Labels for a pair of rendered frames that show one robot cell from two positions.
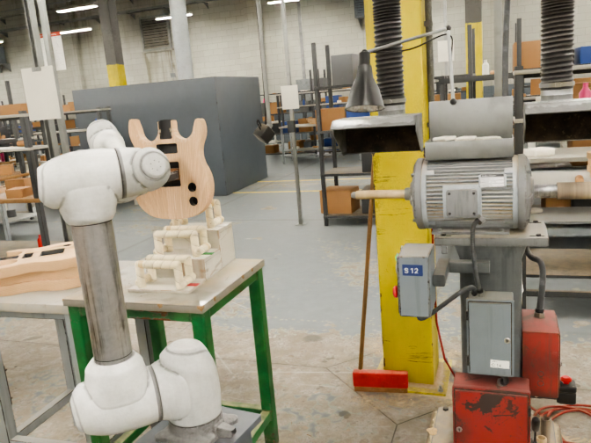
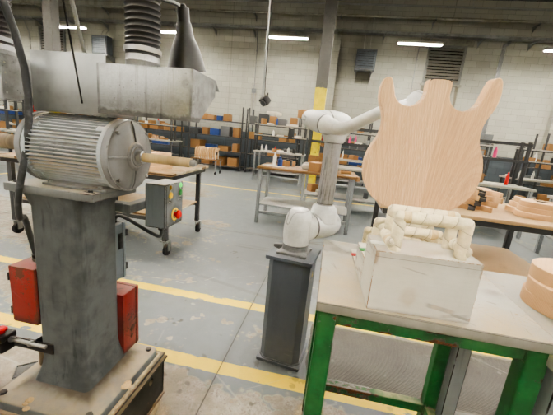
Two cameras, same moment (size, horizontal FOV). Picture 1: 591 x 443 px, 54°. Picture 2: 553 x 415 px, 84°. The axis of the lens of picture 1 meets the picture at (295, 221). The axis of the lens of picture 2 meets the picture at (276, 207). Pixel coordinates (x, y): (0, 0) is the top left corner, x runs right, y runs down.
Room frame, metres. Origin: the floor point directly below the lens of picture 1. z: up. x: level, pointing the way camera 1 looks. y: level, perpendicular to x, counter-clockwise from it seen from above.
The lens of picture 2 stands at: (3.23, -0.14, 1.37)
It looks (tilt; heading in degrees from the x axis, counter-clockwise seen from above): 13 degrees down; 169
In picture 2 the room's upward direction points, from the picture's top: 6 degrees clockwise
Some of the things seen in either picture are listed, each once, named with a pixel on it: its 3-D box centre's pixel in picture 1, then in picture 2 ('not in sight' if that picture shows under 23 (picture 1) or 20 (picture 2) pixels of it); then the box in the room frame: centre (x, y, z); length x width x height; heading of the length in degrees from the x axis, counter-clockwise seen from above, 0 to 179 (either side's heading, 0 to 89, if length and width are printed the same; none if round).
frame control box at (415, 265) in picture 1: (439, 286); (147, 207); (1.78, -0.45, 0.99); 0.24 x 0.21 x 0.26; 70
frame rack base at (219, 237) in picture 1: (199, 244); (415, 276); (2.50, 0.43, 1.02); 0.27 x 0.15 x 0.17; 73
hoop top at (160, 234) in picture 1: (175, 234); (403, 225); (2.31, 0.49, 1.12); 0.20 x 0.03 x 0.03; 72
